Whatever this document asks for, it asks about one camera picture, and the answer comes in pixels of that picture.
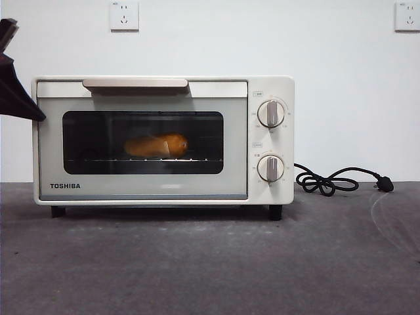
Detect oven door with glass window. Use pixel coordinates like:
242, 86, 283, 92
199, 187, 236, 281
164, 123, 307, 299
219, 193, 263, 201
35, 80, 249, 201

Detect beige oven door handle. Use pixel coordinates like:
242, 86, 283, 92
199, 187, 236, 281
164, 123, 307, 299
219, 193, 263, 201
81, 78, 190, 96

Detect cream Toshiba toaster oven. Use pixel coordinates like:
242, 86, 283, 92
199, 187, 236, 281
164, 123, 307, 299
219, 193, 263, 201
31, 75, 295, 207

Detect cream temperature knob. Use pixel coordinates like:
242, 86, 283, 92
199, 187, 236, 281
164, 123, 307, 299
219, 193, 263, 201
257, 100, 285, 129

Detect cream timer knob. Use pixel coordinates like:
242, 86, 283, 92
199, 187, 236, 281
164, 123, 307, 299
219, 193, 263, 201
257, 154, 285, 183

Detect white wall socket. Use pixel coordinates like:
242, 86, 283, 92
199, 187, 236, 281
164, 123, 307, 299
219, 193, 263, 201
110, 1, 140, 33
394, 2, 420, 33

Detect metal wire oven rack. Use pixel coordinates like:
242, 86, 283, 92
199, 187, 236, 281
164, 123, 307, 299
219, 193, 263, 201
83, 156, 224, 163

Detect black power cable with plug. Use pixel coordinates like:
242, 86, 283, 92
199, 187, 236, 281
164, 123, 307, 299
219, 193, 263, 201
293, 163, 394, 194

